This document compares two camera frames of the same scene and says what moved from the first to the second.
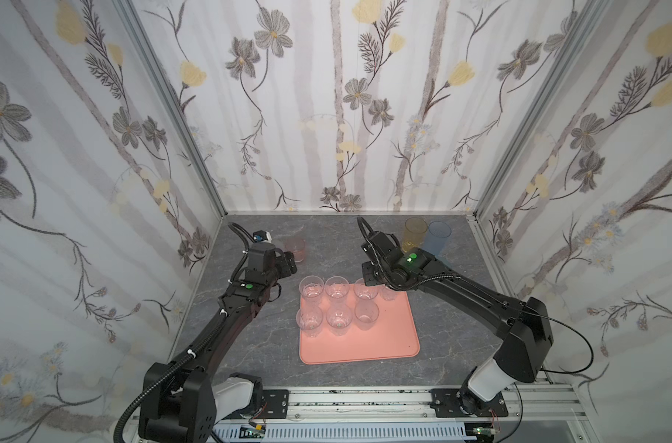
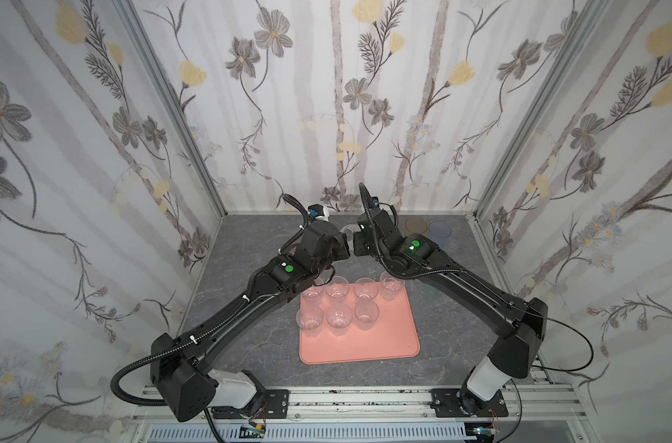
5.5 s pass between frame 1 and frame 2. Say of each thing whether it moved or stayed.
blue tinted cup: stayed
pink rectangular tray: stayed
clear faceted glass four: stayed
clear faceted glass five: stayed
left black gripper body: moved
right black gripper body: moved
